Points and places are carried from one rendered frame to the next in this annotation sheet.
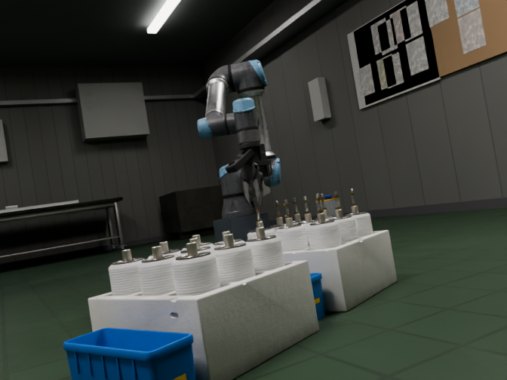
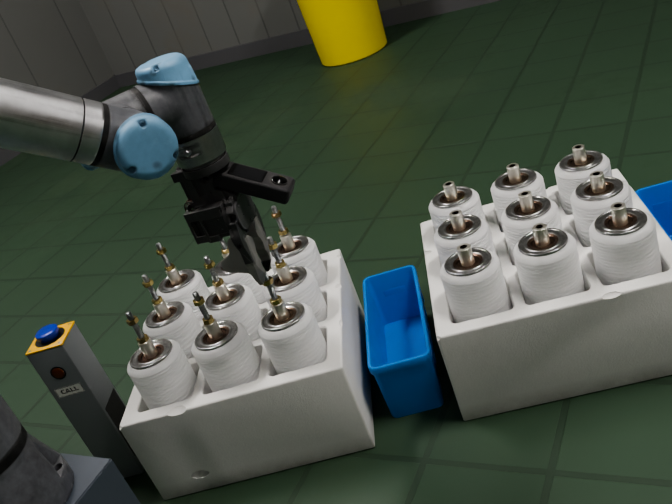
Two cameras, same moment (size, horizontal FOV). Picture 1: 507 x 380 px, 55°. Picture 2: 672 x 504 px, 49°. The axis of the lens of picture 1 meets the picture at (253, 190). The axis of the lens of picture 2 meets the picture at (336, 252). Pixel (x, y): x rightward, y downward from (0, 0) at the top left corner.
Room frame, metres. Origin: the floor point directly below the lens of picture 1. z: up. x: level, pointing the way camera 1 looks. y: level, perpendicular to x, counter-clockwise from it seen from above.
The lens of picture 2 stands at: (1.99, 0.98, 0.87)
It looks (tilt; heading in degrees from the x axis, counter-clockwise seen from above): 27 degrees down; 242
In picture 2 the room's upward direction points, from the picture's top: 21 degrees counter-clockwise
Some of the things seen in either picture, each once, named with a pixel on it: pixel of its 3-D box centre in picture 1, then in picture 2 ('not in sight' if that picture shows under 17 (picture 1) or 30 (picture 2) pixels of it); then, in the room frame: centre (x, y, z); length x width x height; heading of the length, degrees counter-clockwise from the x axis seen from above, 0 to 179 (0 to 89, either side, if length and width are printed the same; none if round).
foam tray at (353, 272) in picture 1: (316, 269); (258, 365); (1.64, -0.17, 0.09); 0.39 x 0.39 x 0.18; 53
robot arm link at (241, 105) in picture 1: (245, 115); (173, 98); (1.63, -0.01, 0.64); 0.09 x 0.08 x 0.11; 174
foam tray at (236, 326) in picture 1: (205, 314); (546, 286); (1.20, 0.17, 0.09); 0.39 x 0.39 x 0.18; 50
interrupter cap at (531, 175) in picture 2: (230, 246); (515, 179); (1.12, 0.07, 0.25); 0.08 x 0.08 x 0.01
